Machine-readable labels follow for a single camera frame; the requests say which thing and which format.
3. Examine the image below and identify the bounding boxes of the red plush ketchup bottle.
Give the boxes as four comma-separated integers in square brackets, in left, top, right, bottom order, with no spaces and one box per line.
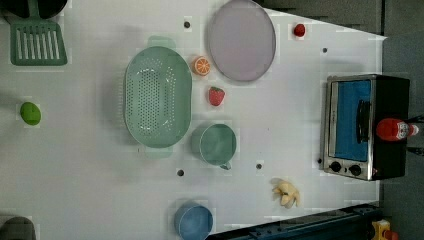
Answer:
[376,118,419,142]

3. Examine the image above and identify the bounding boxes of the black toaster oven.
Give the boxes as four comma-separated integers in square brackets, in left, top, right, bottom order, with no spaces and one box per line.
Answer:
[320,74,410,181]

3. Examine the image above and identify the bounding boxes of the green cup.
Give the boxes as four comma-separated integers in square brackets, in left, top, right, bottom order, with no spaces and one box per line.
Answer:
[191,124,237,170]

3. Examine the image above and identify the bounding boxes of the plush strawberry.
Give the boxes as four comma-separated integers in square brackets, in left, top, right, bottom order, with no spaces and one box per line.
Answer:
[208,87,225,106]

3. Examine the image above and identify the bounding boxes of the orange slice toy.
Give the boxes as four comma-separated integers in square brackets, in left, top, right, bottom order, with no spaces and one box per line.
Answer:
[192,56,210,76]

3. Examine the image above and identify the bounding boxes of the green oval colander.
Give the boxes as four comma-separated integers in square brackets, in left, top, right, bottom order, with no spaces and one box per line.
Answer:
[124,36,192,159]

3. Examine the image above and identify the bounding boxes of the lilac round plate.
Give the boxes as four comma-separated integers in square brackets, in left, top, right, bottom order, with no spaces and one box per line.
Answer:
[208,0,276,81]

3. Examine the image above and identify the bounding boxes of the blue cup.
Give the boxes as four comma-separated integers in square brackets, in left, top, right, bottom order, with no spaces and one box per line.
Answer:
[174,201,213,240]

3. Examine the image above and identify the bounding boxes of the small red tomato toy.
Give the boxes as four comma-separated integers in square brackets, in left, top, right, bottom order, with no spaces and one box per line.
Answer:
[293,24,306,37]

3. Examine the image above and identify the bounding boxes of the green lime toy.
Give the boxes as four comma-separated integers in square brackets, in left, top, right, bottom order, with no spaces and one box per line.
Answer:
[20,102,42,126]

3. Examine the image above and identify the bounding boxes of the green slotted spatula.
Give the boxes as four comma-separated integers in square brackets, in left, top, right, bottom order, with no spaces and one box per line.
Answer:
[10,13,68,66]

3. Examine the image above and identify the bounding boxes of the black pan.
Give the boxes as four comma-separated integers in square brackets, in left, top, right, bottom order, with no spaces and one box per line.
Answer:
[0,0,68,19]

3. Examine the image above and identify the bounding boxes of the yellow red toy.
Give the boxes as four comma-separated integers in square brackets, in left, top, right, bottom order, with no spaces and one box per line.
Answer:
[372,219,399,240]

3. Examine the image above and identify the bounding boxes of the dark grey bowl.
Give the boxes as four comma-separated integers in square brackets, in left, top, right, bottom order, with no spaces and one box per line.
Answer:
[0,217,36,240]

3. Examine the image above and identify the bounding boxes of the blue metal frame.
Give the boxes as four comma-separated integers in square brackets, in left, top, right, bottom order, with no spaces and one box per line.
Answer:
[206,204,382,240]

